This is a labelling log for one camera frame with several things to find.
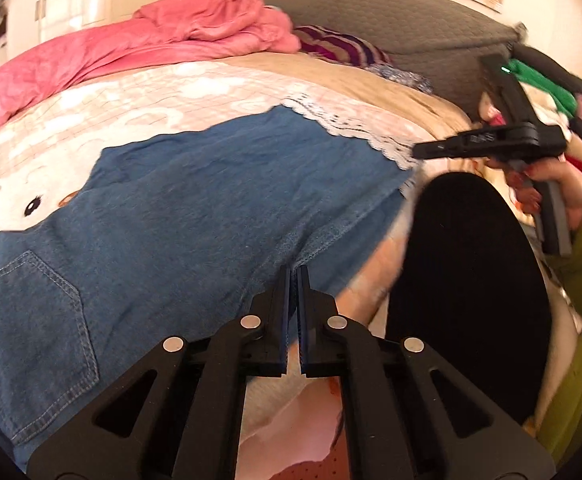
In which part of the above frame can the blue denim pants lace trim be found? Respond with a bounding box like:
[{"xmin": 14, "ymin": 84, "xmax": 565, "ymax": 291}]
[{"xmin": 0, "ymin": 105, "xmax": 414, "ymax": 473}]

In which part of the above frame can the peach white printed blanket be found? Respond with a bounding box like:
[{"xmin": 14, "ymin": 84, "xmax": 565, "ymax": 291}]
[{"xmin": 0, "ymin": 57, "xmax": 454, "ymax": 480}]

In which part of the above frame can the person's right hand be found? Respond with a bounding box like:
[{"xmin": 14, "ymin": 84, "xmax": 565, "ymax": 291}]
[{"xmin": 486, "ymin": 156, "xmax": 582, "ymax": 232}]

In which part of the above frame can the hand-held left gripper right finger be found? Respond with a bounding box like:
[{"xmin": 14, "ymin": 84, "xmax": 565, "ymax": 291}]
[{"xmin": 297, "ymin": 265, "xmax": 556, "ymax": 480}]

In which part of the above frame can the pink quilt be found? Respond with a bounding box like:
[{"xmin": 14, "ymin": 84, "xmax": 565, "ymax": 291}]
[{"xmin": 0, "ymin": 0, "xmax": 302, "ymax": 143}]

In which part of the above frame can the green cloth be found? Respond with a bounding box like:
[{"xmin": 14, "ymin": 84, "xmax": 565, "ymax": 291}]
[{"xmin": 513, "ymin": 59, "xmax": 579, "ymax": 113}]

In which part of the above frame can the beige bedsheet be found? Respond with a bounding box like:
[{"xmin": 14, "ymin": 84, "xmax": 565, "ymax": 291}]
[{"xmin": 211, "ymin": 50, "xmax": 474, "ymax": 131}]

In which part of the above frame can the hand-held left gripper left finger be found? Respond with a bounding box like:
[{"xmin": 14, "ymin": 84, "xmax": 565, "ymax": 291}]
[{"xmin": 26, "ymin": 265, "xmax": 292, "ymax": 480}]

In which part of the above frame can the dark cloth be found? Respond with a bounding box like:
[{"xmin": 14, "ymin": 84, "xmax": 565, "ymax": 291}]
[{"xmin": 512, "ymin": 42, "xmax": 582, "ymax": 96}]

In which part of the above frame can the purple striped pillow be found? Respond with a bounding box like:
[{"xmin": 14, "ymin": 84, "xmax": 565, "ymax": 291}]
[{"xmin": 293, "ymin": 25, "xmax": 394, "ymax": 66}]

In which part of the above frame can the red dotted cushion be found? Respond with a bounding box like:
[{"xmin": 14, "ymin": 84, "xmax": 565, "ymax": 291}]
[{"xmin": 266, "ymin": 442, "xmax": 347, "ymax": 480}]

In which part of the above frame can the green jacket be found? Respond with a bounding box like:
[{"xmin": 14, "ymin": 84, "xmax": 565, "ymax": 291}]
[{"xmin": 536, "ymin": 335, "xmax": 582, "ymax": 467}]

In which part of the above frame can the blue patterned pillow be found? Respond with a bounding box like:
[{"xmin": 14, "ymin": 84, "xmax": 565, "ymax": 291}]
[{"xmin": 370, "ymin": 61, "xmax": 433, "ymax": 94}]

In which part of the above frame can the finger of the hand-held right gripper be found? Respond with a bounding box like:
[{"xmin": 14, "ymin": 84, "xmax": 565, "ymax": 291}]
[{"xmin": 413, "ymin": 133, "xmax": 470, "ymax": 160}]

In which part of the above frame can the grey padded headboard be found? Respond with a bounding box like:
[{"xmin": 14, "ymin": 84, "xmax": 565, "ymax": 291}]
[{"xmin": 236, "ymin": 0, "xmax": 526, "ymax": 116}]

